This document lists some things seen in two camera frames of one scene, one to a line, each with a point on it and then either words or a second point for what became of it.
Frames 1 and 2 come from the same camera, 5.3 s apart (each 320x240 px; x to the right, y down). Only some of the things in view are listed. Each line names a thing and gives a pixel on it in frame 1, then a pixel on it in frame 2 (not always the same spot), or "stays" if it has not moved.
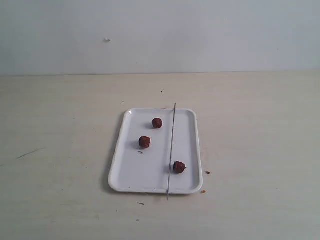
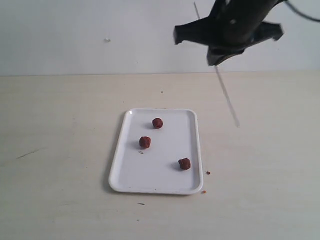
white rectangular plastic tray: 138,170 stays
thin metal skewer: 171,150 → 222,86
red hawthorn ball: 179,167 → 184,163
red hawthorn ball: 144,142 stays
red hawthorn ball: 157,123 stays
